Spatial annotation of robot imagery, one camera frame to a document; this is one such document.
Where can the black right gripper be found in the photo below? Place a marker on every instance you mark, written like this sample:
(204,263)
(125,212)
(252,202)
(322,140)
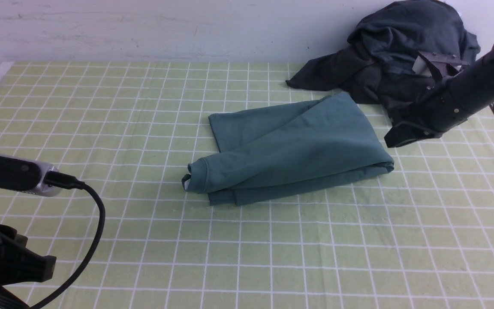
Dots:
(429,118)

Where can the green long-sleeve shirt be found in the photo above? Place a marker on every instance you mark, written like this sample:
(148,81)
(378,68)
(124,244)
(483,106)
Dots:
(286,150)

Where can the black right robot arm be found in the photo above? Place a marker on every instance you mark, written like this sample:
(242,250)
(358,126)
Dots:
(460,90)

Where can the dark teal crumpled garment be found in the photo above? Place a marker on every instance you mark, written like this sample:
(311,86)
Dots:
(395,34)

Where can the dark grey crumpled garment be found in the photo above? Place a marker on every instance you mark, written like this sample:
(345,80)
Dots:
(373,75)

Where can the green checkered tablecloth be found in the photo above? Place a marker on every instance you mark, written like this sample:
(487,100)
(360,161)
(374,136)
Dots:
(421,237)

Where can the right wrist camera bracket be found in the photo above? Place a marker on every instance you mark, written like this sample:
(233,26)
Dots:
(438,66)

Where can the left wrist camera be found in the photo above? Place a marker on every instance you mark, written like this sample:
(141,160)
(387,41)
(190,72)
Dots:
(28,176)

